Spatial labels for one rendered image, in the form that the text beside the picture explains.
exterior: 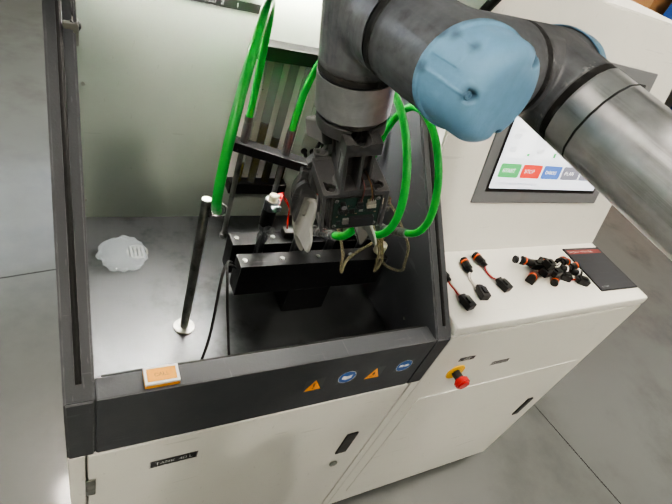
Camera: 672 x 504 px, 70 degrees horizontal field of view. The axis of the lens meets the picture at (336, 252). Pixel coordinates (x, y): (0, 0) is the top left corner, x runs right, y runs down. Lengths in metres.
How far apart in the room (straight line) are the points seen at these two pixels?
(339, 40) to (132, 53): 0.65
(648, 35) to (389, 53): 1.08
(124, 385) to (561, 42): 0.68
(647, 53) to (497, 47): 1.10
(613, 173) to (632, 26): 0.94
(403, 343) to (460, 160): 0.41
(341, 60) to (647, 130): 0.24
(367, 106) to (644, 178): 0.22
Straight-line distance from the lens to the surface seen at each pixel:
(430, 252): 1.00
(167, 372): 0.79
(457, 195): 1.13
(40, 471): 1.79
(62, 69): 0.81
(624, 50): 1.35
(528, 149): 1.22
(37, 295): 2.18
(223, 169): 0.65
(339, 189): 0.49
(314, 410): 1.03
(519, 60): 0.34
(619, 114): 0.42
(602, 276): 1.50
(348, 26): 0.41
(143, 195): 1.20
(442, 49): 0.34
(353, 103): 0.45
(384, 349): 0.94
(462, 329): 1.03
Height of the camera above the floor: 1.62
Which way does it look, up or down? 38 degrees down
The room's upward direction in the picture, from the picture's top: 23 degrees clockwise
